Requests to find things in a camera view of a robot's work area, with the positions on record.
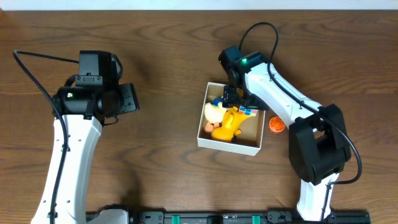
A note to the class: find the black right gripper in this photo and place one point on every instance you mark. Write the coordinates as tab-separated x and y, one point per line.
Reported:
230	98

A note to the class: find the orange yellow rubber toy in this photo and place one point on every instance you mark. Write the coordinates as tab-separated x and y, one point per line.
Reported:
230	125

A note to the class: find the orange round spinner toy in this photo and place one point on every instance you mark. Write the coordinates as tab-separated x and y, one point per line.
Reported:
276	125

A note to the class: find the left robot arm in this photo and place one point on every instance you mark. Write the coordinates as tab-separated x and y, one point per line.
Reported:
80	113

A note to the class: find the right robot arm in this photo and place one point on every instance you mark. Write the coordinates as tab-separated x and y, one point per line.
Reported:
318	143

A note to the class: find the white cardboard box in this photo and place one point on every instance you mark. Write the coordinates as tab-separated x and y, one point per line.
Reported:
249	142

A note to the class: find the colourful puzzle cube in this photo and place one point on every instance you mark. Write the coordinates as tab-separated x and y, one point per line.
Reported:
247	111

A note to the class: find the plush duck toy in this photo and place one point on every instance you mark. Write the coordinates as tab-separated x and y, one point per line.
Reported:
214	113

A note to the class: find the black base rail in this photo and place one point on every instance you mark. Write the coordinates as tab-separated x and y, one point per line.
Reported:
284	215

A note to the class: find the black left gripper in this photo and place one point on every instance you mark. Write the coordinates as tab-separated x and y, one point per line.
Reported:
130	98

